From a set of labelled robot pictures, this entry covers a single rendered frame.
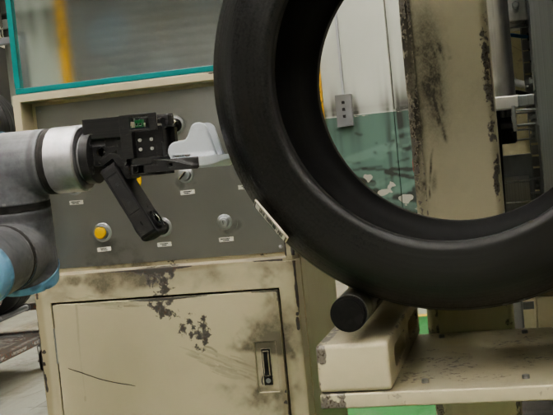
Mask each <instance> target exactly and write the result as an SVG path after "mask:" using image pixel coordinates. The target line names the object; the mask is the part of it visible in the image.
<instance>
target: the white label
mask: <svg viewBox="0 0 553 415"><path fill-rule="evenodd" d="M254 207H255V208H256V209H257V210H258V212H259V213H260V214H261V215H262V216H263V218H264V219H265V220H266V221H267V222H268V224H269V225H270V226H271V227H272V228H273V230H274V231H275V232H276V233H277V234H278V235H279V236H280V237H281V238H282V240H283V241H284V242H285V243H286V242H287V240H288V238H289V237H288V235H287V234H286V233H285V232H284V231H283V230H282V229H281V228H280V227H279V226H278V224H277V223H276V222H275V221H274V219H273V218H272V217H271V216H270V215H269V213H268V212H267V211H266V210H265V209H264V207H263V206H262V205H261V204H260V203H259V201H258V200H257V199H255V200H254Z"/></svg>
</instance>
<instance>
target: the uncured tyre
mask: <svg viewBox="0 0 553 415"><path fill-rule="evenodd" d="M343 1H344V0H223V3H222V6H221V12H220V15H219V20H218V24H217V29H216V39H215V47H214V59H213V81H214V92H215V100H216V111H217V115H218V119H219V124H220V127H221V133H222V136H223V139H224V142H225V146H226V149H227V151H228V154H229V156H230V160H231V162H232V164H233V167H234V168H235V172H236V174H237V175H238V177H239V180H240V182H241V184H242V185H243V186H244V189H245V191H246V193H247V194H248V196H249V197H250V199H251V200H252V202H253V204H254V200H255V199H257V200H258V201H259V203H260V204H261V205H262V206H263V207H264V209H265V210H266V211H267V212H268V213H269V215H270V216H271V217H272V218H273V219H274V221H275V222H276V223H277V224H278V226H279V227H280V228H281V229H282V230H283V231H284V232H285V233H286V234H287V235H288V237H289V238H288V240H287V242H286V243H287V244H288V245H289V246H290V247H291V248H292V249H293V250H294V251H295V252H296V253H297V254H299V255H300V256H301V257H302V258H304V259H305V260H307V261H308V262H309V263H311V264H312V265H313V266H314V267H315V268H317V269H319V270H320V271H322V272H323V273H326V274H327V275H328V276H330V277H332V278H334V279H335V280H337V281H339V282H341V283H343V284H345V285H347V286H349V287H351V288H353V289H355V290H357V291H360V292H363V293H364V294H367V295H369V296H373V297H376V298H379V299H381V300H384V301H389V302H392V303H396V304H399V305H407V306H411V307H416V308H422V309H430V310H479V309H486V308H492V307H497V305H501V304H505V303H509V302H512V301H518V300H522V299H524V298H528V297H531V298H533V297H536V296H540V295H542V294H545V293H547V292H549V291H553V187H551V188H550V189H549V190H547V191H546V192H545V193H544V194H542V195H541V196H539V197H538V198H535V199H534V200H532V201H531V202H529V203H526V204H524V205H522V206H521V207H518V208H515V209H514V210H511V211H509V212H505V213H501V214H499V215H495V216H492V217H484V218H478V219H471V220H449V219H441V218H435V217H427V216H424V215H421V214H418V213H415V212H411V211H408V210H406V209H404V208H402V207H399V206H397V205H395V204H393V203H391V202H389V201H388V200H387V199H385V198H383V197H381V196H380V195H378V194H377V193H375V192H374V191H373V190H372V189H371V188H369V187H368V186H367V185H366V184H365V183H364V182H363V181H362V180H361V179H359V177H358V176H357V175H356V174H355V173H354V172H353V171H352V170H351V168H350V167H349V166H348V164H347V163H346V162H345V161H344V159H343V158H342V156H341V154H340V153H339V151H338V150H337V148H336V146H335V144H334V142H333V140H332V138H331V135H330V133H329V131H328V127H327V125H326V122H325V118H324V116H323V109H322V105H321V99H320V90H319V71H320V63H321V57H322V52H323V46H324V42H325V39H326V36H327V34H328V30H329V27H330V25H331V24H332V20H333V18H334V16H335V15H336V13H337V10H338V9H339V7H340V6H341V4H342V2H343Z"/></svg>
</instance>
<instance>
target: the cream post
mask: <svg viewBox="0 0 553 415"><path fill-rule="evenodd" d="M398 4H399V15H400V25H401V34H402V52H403V61H404V70H405V78H406V88H407V99H408V109H409V124H410V132H411V149H412V159H413V168H414V176H415V186H416V203H417V212H418V214H421V215H424V216H427V217H435V218H441V219H449V220H471V219H478V218H484V217H492V216H495V215H499V214H501V213H505V210H504V191H503V181H502V172H501V163H500V145H499V135H498V125H497V116H496V106H495V88H494V78H493V69H492V60H491V50H490V32H489V22H488V13H487V3H486V0H398ZM426 310H427V319H428V328H429V333H453V332H468V331H483V330H498V329H515V322H514V304H510V305H503V306H499V307H498V306H497V307H492V308H486V309H479V310H430V309H426ZM435 408H436V415H523V406H522V401H519V402H498V403H457V404H436V405H435Z"/></svg>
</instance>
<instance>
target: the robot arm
mask: <svg viewBox="0 0 553 415"><path fill-rule="evenodd" d="M133 119H135V120H134V122H135V123H134V122H133ZM189 154H190V156H185V155H189ZM175 156H179V157H175ZM231 164H232V162H231V160H230V156H229V154H225V153H224V151H223V149H222V146H221V143H220V140H219V138H218V135H217V132H216V128H215V126H214V125H213V124H211V123H200V122H198V123H195V124H193V125H192V126H191V128H190V130H189V133H188V136H187V138H186V139H185V140H183V141H178V135H177V127H175V126H174V113H171V114H156V112H154V113H145V114H129V115H120V116H119V117H110V118H101V119H85V120H82V125H74V126H65V127H56V128H44V129H36V130H26V131H18V132H9V133H4V132H0V301H2V300H3V299H4V298H5V297H6V296H9V297H15V296H28V295H33V294H36V293H40V292H42V291H45V290H46V289H50V288H52V287H54V286H55V285H56V284H57V283H58V280H59V268H60V262H59V259H58V254H57V247H56V241H55V234H54V228H53V216H52V209H51V203H50V196H49V195H50V194H63V193H74V192H85V191H89V190H91V189H92V188H93V186H94V184H99V183H102V182H103V181H104V180H105V182H106V183H107V185H108V186H109V188H110V189H111V191H112V192H113V194H114V196H115V197H116V199H117V200H118V202H119V204H120V206H121V207H122V209H123V210H124V212H125V213H126V215H127V216H128V219H129V220H130V222H131V223H132V226H133V227H134V230H135V231H136V233H137V234H138V235H139V236H140V237H141V239H142V240H143V241H149V240H154V239H156V238H157V237H159V236H160V235H162V234H164V233H165V232H166V229H167V228H166V226H165V224H164V222H163V220H162V218H161V216H160V214H159V213H158V212H157V211H156V210H155V209H154V207H153V205H152V204H151V202H150V200H149V198H148V197H147V196H146V194H145V192H144V191H143V189H142V187H141V185H140V184H139V183H138V182H137V179H136V178H139V177H141V176H145V175H163V174H170V173H174V171H175V170H187V169H197V168H207V167H216V166H230V165H231Z"/></svg>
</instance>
